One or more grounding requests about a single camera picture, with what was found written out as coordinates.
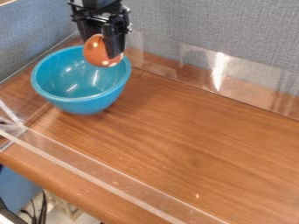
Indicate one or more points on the brown plush mushroom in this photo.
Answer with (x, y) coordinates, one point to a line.
(96, 54)

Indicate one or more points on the clear acrylic left barrier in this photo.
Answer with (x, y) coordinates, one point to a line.
(22, 46)

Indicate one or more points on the clear acrylic barrier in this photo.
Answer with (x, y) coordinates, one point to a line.
(263, 86)
(22, 46)
(113, 181)

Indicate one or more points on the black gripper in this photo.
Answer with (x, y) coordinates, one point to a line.
(103, 17)

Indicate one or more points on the blue cabinet under table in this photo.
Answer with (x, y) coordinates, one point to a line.
(16, 189)

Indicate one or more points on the clear acrylic front barrier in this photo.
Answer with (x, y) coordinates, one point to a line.
(113, 181)

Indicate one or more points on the blue plastic bowl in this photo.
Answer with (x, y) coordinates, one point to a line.
(75, 86)

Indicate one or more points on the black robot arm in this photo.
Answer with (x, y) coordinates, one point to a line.
(103, 17)

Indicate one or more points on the clear acrylic back barrier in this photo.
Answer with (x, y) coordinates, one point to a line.
(263, 86)

